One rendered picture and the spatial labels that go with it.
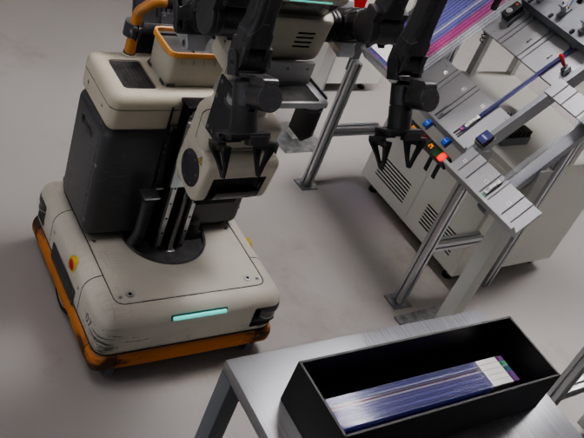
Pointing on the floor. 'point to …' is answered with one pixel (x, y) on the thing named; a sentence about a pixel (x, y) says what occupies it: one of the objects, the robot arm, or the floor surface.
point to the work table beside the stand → (248, 379)
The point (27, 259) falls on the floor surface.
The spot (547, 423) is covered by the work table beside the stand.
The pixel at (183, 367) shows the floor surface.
